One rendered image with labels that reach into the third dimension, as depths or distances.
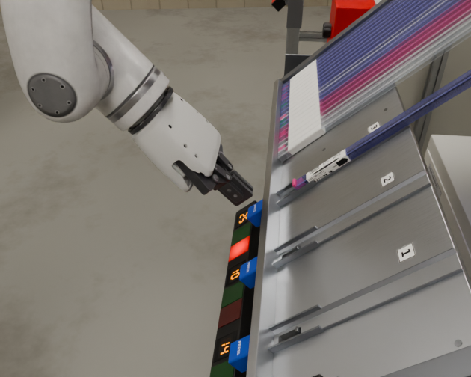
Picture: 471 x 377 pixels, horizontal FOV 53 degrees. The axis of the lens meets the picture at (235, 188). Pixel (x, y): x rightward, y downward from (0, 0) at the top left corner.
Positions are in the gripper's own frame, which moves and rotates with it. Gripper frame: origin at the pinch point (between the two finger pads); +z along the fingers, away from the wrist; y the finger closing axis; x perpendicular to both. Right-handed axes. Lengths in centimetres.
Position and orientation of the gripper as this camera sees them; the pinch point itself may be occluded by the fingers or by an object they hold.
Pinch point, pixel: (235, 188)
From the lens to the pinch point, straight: 63.0
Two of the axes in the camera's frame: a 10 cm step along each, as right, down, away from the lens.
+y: -1.0, 6.0, -7.9
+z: 6.8, 6.2, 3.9
